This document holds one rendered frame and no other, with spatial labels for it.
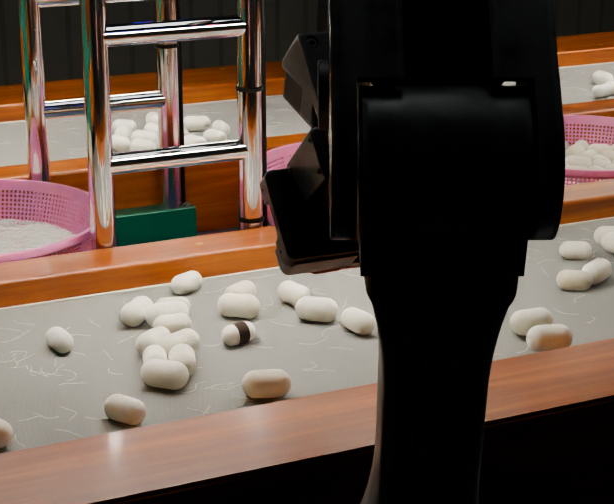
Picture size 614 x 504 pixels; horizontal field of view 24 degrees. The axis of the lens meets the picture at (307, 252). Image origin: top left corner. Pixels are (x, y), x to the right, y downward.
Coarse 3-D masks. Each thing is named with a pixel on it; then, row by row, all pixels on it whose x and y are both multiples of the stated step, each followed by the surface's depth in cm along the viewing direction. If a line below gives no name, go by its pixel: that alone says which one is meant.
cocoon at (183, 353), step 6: (174, 348) 114; (180, 348) 114; (186, 348) 114; (174, 354) 113; (180, 354) 113; (186, 354) 113; (192, 354) 114; (174, 360) 113; (180, 360) 112; (186, 360) 112; (192, 360) 113; (186, 366) 112; (192, 366) 113; (192, 372) 113
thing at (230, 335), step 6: (252, 324) 120; (228, 330) 119; (234, 330) 119; (252, 330) 120; (222, 336) 119; (228, 336) 119; (234, 336) 119; (252, 336) 120; (228, 342) 119; (234, 342) 119
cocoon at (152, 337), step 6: (150, 330) 118; (156, 330) 118; (162, 330) 118; (168, 330) 119; (144, 336) 117; (150, 336) 117; (156, 336) 117; (162, 336) 118; (138, 342) 117; (144, 342) 116; (150, 342) 117; (156, 342) 117; (138, 348) 117; (144, 348) 116
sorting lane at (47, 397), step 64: (0, 320) 125; (64, 320) 125; (192, 320) 125; (256, 320) 125; (576, 320) 125; (0, 384) 112; (64, 384) 112; (128, 384) 112; (192, 384) 112; (320, 384) 112; (0, 448) 102
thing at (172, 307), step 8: (152, 304) 123; (160, 304) 123; (168, 304) 123; (176, 304) 123; (184, 304) 123; (152, 312) 122; (160, 312) 122; (168, 312) 122; (176, 312) 123; (184, 312) 123; (152, 320) 122
